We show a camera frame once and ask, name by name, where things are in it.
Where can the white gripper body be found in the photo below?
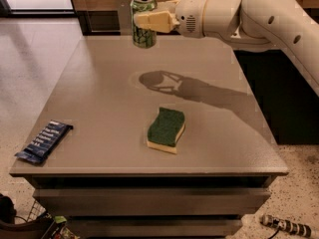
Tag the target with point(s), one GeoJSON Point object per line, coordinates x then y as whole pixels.
{"type": "Point", "coordinates": [188, 16]}

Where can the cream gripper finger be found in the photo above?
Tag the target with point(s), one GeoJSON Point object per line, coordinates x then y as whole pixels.
{"type": "Point", "coordinates": [159, 21]}
{"type": "Point", "coordinates": [168, 5]}

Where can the green soda can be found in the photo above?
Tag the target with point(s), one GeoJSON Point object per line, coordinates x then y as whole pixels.
{"type": "Point", "coordinates": [142, 38]}

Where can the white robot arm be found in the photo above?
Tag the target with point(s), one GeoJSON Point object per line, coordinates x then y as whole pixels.
{"type": "Point", "coordinates": [248, 25]}

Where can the blue rxbar blueberry wrapper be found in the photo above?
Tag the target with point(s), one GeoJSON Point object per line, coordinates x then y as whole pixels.
{"type": "Point", "coordinates": [41, 146]}

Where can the green and yellow sponge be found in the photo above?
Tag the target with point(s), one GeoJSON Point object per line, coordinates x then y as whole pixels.
{"type": "Point", "coordinates": [166, 129]}

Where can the upper grey drawer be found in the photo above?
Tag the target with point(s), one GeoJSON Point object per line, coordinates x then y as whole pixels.
{"type": "Point", "coordinates": [151, 201]}

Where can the grey drawer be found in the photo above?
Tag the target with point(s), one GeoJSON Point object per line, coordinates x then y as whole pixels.
{"type": "Point", "coordinates": [151, 201]}
{"type": "Point", "coordinates": [147, 228]}

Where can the lower grey drawer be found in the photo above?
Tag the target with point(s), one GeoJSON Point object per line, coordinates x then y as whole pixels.
{"type": "Point", "coordinates": [147, 228]}

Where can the black and white striped stick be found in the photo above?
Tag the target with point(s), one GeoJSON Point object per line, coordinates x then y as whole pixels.
{"type": "Point", "coordinates": [289, 227]}

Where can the left metal bracket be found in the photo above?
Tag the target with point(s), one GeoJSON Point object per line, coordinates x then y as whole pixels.
{"type": "Point", "coordinates": [124, 16]}

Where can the wire basket with items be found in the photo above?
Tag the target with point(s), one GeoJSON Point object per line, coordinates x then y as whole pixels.
{"type": "Point", "coordinates": [36, 226]}

